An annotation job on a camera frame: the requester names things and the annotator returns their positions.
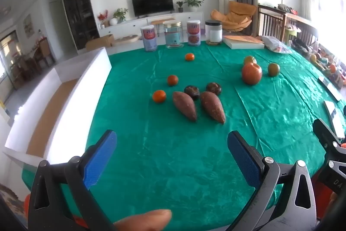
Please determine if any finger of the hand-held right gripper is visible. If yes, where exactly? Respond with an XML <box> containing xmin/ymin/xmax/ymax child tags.
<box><xmin>313</xmin><ymin>118</ymin><xmax>346</xmax><ymax>152</ymax></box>

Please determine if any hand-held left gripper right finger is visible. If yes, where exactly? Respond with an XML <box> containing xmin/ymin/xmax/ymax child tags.
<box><xmin>227</xmin><ymin>130</ymin><xmax>317</xmax><ymax>231</ymax></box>

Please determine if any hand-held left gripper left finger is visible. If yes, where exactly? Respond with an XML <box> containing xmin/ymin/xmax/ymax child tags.
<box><xmin>28</xmin><ymin>129</ymin><xmax>118</xmax><ymax>231</ymax></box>

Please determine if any dark brown mangosteen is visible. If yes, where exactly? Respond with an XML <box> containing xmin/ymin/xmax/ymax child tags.
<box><xmin>184</xmin><ymin>85</ymin><xmax>200</xmax><ymax>101</ymax></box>
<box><xmin>206</xmin><ymin>82</ymin><xmax>223</xmax><ymax>96</ymax></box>

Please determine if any person's left hand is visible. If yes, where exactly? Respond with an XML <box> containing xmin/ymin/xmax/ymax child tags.
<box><xmin>114</xmin><ymin>209</ymin><xmax>172</xmax><ymax>231</ymax></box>

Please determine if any white flat object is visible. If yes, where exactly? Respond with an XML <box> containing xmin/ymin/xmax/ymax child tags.
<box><xmin>324</xmin><ymin>100</ymin><xmax>346</xmax><ymax>139</ymax></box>
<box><xmin>318</xmin><ymin>76</ymin><xmax>343</xmax><ymax>102</ymax></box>

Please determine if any brown sweet potato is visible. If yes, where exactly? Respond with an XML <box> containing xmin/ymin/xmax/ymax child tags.
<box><xmin>200</xmin><ymin>91</ymin><xmax>226</xmax><ymax>124</ymax></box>
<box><xmin>172</xmin><ymin>91</ymin><xmax>198</xmax><ymax>122</ymax></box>

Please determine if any green satin tablecloth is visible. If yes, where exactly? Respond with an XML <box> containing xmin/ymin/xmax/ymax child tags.
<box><xmin>22</xmin><ymin>43</ymin><xmax>346</xmax><ymax>231</ymax></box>

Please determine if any pile of toys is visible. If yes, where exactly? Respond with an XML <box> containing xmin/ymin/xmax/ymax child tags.
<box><xmin>292</xmin><ymin>39</ymin><xmax>346</xmax><ymax>85</ymax></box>

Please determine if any red apple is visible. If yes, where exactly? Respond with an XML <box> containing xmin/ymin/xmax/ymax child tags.
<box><xmin>241</xmin><ymin>62</ymin><xmax>263</xmax><ymax>86</ymax></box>

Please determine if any white plastic bag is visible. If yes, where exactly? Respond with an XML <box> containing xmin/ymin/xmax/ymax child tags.
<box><xmin>261</xmin><ymin>36</ymin><xmax>294</xmax><ymax>54</ymax></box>

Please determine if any cardboard box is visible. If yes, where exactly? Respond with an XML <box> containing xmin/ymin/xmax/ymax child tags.
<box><xmin>86</xmin><ymin>34</ymin><xmax>115</xmax><ymax>51</ymax></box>

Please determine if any white foam board brown top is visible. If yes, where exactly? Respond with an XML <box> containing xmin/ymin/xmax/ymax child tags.
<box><xmin>222</xmin><ymin>35</ymin><xmax>265</xmax><ymax>50</ymax></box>

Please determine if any low wooden bench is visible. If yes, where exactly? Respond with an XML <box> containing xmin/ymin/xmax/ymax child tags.
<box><xmin>112</xmin><ymin>35</ymin><xmax>139</xmax><ymax>47</ymax></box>

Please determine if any wooden dining chair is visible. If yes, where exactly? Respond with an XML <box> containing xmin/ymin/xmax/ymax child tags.
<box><xmin>34</xmin><ymin>38</ymin><xmax>56</xmax><ymax>68</ymax></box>

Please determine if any wooden railing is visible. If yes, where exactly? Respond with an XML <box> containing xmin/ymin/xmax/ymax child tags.
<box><xmin>258</xmin><ymin>4</ymin><xmax>319</xmax><ymax>45</ymax></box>

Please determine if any clear jar black lid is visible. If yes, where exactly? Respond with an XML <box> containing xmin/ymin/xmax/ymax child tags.
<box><xmin>205</xmin><ymin>20</ymin><xmax>223</xmax><ymax>46</ymax></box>

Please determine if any white can orange label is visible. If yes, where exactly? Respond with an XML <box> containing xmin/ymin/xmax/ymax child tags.
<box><xmin>140</xmin><ymin>25</ymin><xmax>158</xmax><ymax>52</ymax></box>

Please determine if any can with food picture label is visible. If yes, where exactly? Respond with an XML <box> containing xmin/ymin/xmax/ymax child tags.
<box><xmin>187</xmin><ymin>20</ymin><xmax>201</xmax><ymax>47</ymax></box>

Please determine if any white television cabinet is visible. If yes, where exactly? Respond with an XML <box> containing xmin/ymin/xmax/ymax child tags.
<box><xmin>98</xmin><ymin>12</ymin><xmax>204</xmax><ymax>38</ymax></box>

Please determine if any orange lounge chair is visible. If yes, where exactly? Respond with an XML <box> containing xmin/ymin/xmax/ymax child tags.
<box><xmin>211</xmin><ymin>1</ymin><xmax>257</xmax><ymax>32</ymax></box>

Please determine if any glass jar gold lid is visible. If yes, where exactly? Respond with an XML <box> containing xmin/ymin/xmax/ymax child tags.
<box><xmin>162</xmin><ymin>20</ymin><xmax>184</xmax><ymax>49</ymax></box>

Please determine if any red flower arrangement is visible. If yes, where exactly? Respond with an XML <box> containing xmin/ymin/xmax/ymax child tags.
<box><xmin>97</xmin><ymin>10</ymin><xmax>109</xmax><ymax>28</ymax></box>

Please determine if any bushy potted green plant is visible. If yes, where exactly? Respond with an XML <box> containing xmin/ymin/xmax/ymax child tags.
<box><xmin>113</xmin><ymin>8</ymin><xmax>129</xmax><ymax>23</ymax></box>

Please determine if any wooden stool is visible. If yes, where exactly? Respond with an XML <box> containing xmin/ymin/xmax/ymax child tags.
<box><xmin>151</xmin><ymin>18</ymin><xmax>176</xmax><ymax>32</ymax></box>

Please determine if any dark glass display cabinet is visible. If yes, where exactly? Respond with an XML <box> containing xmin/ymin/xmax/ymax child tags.
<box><xmin>60</xmin><ymin>0</ymin><xmax>100</xmax><ymax>50</ymax></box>

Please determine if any black television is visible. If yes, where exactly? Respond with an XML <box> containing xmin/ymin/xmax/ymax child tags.
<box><xmin>131</xmin><ymin>0</ymin><xmax>174</xmax><ymax>18</ymax></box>

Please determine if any large potted green plant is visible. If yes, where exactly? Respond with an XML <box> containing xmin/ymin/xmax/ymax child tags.
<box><xmin>182</xmin><ymin>0</ymin><xmax>204</xmax><ymax>13</ymax></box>

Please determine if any framed wall picture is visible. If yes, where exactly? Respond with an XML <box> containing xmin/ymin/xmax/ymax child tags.
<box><xmin>23</xmin><ymin>14</ymin><xmax>35</xmax><ymax>38</ymax></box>

